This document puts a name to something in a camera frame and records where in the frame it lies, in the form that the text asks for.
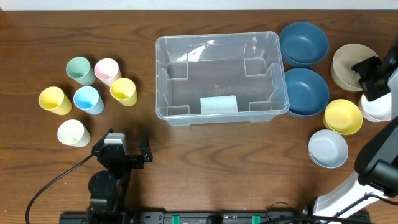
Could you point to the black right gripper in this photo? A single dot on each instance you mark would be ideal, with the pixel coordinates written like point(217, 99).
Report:
point(371, 92)

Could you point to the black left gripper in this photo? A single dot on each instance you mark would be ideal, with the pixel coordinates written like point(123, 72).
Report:
point(137, 163)

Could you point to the beige bowl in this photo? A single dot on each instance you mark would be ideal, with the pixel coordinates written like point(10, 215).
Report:
point(344, 58)

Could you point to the white bowl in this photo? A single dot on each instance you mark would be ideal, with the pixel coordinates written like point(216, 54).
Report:
point(378, 110)

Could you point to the yellow bowl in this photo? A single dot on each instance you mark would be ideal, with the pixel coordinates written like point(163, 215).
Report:
point(343, 117)

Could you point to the dark blue bowl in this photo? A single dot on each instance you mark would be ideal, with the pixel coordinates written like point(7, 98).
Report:
point(303, 44)
point(308, 92)

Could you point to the clear plastic storage container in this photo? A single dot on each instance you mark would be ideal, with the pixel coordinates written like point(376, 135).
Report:
point(220, 78)

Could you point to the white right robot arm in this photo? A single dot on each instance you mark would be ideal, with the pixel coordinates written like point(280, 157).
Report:
point(375, 169)

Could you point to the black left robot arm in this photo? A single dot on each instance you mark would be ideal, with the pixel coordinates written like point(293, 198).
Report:
point(108, 188)

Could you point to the yellow cup right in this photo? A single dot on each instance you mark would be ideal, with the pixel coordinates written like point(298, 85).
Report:
point(124, 90)

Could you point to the yellow cup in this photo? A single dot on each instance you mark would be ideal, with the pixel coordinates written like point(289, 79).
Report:
point(124, 90)
point(54, 100)

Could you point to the cream white cup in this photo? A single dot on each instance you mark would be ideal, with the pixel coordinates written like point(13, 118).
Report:
point(73, 133)

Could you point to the light blue cup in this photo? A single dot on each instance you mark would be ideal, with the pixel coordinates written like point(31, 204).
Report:
point(88, 99)

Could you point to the light grey bowl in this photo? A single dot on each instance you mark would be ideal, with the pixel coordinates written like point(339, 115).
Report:
point(328, 149)

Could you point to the pink cup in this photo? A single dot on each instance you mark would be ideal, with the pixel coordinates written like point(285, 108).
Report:
point(107, 70)

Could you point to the green cup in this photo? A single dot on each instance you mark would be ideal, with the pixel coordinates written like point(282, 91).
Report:
point(80, 70)

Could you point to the yellow cup left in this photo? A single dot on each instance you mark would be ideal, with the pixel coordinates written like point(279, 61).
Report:
point(54, 100)

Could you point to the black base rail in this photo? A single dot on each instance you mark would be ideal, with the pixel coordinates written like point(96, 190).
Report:
point(275, 216)

